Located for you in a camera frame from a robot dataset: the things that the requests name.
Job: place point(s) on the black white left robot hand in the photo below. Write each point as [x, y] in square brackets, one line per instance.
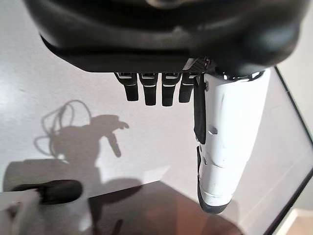
[156, 36]

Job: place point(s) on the silver left robot leg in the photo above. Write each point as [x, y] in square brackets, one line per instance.
[56, 193]

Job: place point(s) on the brown acrylic stool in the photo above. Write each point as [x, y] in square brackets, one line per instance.
[159, 210]

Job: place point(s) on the white counter cabinet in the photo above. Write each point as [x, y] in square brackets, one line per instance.
[300, 220]

